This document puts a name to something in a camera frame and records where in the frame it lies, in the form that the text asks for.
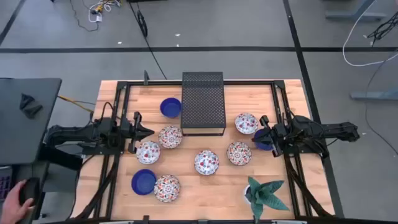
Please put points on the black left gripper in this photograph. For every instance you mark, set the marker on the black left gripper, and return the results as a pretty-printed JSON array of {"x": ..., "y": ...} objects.
[{"x": 136, "y": 130}]

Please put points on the white plant pot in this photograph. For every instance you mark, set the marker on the white plant pot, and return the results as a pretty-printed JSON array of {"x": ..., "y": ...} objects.
[{"x": 246, "y": 196}]

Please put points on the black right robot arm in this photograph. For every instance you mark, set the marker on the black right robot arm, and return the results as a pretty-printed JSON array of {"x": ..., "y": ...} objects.
[{"x": 326, "y": 129}]

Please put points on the grey side desk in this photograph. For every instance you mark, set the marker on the grey side desk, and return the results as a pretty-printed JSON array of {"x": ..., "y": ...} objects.
[{"x": 18, "y": 140}]

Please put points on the grey desk foot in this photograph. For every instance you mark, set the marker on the grey desk foot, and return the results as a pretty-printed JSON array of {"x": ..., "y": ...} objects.
[
  {"x": 354, "y": 15},
  {"x": 374, "y": 94}
]

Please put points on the dark keyboard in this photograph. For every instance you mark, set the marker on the dark keyboard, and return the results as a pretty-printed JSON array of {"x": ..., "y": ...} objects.
[{"x": 4, "y": 186}]

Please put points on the grey keyboard tray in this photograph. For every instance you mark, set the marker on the grey keyboard tray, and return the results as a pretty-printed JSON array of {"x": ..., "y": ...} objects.
[{"x": 43, "y": 174}]

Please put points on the black perforated metal rack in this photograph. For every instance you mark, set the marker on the black perforated metal rack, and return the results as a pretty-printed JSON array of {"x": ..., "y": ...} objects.
[{"x": 203, "y": 102}]

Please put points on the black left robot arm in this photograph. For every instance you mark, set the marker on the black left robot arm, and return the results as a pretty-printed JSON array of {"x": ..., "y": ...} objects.
[{"x": 77, "y": 133}]

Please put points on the red bowl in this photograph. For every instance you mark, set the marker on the red bowl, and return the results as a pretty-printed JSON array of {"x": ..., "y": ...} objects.
[
  {"x": 148, "y": 152},
  {"x": 206, "y": 162},
  {"x": 246, "y": 123}
]

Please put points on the black bowl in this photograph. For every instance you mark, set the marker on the black bowl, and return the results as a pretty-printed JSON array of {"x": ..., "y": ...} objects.
[
  {"x": 170, "y": 137},
  {"x": 167, "y": 188},
  {"x": 238, "y": 153}
]

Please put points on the black computer mouse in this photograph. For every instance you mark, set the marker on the black computer mouse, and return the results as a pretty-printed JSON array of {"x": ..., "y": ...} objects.
[{"x": 31, "y": 186}]

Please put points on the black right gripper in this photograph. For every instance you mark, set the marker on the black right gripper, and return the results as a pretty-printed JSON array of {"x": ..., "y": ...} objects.
[{"x": 275, "y": 137}]

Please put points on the person's hand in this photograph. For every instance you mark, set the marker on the person's hand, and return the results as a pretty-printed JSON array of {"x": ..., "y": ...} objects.
[{"x": 11, "y": 208}]

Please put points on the green artificial plant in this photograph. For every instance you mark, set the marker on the green artificial plant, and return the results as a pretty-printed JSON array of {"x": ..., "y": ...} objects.
[{"x": 264, "y": 194}]

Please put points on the black aluminium rig frame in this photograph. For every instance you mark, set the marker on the black aluminium rig frame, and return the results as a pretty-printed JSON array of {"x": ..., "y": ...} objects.
[{"x": 248, "y": 82}]

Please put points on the black desk support bar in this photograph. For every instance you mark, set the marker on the black desk support bar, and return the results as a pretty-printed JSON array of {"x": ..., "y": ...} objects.
[{"x": 62, "y": 157}]

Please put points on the small blue bowl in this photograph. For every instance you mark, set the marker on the small blue bowl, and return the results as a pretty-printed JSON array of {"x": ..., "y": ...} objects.
[
  {"x": 264, "y": 147},
  {"x": 143, "y": 182},
  {"x": 170, "y": 107}
]

